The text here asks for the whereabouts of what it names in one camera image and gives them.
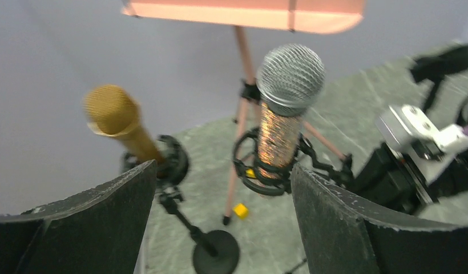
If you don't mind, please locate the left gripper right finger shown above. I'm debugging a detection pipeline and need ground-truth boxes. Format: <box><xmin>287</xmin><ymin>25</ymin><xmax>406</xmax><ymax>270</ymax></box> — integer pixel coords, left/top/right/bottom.
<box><xmin>291</xmin><ymin>165</ymin><xmax>468</xmax><ymax>273</ymax></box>

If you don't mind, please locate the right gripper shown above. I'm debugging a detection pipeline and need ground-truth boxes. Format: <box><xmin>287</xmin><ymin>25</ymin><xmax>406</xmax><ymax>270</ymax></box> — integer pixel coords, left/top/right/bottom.
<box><xmin>351</xmin><ymin>143</ymin><xmax>468</xmax><ymax>215</ymax></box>

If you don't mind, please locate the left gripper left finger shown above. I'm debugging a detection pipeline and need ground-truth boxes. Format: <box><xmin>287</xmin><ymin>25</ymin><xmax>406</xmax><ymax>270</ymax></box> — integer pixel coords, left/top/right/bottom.
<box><xmin>0</xmin><ymin>161</ymin><xmax>156</xmax><ymax>273</ymax></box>

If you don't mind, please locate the black tripod mic stand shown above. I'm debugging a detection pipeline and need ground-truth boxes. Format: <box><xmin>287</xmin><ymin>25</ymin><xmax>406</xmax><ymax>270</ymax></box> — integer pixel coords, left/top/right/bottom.
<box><xmin>232</xmin><ymin>126</ymin><xmax>354</xmax><ymax>274</ymax></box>

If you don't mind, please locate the silver mesh glitter microphone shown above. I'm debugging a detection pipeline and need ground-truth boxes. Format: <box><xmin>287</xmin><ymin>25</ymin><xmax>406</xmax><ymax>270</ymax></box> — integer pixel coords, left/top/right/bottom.
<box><xmin>257</xmin><ymin>43</ymin><xmax>325</xmax><ymax>168</ymax></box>

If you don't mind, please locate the black round-base stand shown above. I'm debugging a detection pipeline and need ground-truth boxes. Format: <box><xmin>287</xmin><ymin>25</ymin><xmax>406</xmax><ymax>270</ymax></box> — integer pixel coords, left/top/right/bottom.
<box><xmin>409</xmin><ymin>43</ymin><xmax>468</xmax><ymax>113</ymax></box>

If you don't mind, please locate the gold microphone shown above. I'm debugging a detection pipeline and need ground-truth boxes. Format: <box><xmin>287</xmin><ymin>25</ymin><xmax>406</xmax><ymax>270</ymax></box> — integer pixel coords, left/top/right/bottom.
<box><xmin>83</xmin><ymin>84</ymin><xmax>166</xmax><ymax>164</ymax></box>

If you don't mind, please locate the pink music stand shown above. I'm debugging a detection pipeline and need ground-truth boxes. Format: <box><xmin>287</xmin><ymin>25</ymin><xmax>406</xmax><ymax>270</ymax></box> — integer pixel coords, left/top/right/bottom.
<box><xmin>120</xmin><ymin>0</ymin><xmax>367</xmax><ymax>227</ymax></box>

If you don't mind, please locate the yellow cube far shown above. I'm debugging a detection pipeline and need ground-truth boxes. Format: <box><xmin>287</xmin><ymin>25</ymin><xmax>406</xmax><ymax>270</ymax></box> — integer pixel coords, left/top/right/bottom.
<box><xmin>233</xmin><ymin>203</ymin><xmax>249</xmax><ymax>220</ymax></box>

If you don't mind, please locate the yellow cube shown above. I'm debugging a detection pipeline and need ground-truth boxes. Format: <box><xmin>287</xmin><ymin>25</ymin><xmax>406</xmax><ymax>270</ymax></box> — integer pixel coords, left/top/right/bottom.
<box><xmin>233</xmin><ymin>203</ymin><xmax>249</xmax><ymax>220</ymax></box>
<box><xmin>245</xmin><ymin>168</ymin><xmax>256</xmax><ymax>179</ymax></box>

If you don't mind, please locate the yellow cube near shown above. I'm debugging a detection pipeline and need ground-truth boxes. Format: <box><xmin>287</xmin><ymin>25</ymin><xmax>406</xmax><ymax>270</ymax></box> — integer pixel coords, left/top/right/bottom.
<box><xmin>245</xmin><ymin>168</ymin><xmax>256</xmax><ymax>179</ymax></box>

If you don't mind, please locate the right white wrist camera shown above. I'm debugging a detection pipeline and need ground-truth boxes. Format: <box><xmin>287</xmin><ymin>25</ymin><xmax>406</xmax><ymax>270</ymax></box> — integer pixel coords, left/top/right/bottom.
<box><xmin>375</xmin><ymin>104</ymin><xmax>468</xmax><ymax>186</ymax></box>

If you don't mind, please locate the black shock-mount stand left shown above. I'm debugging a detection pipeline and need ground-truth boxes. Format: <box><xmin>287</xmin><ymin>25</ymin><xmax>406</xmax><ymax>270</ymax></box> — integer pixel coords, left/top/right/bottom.
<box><xmin>136</xmin><ymin>135</ymin><xmax>240</xmax><ymax>273</ymax></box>

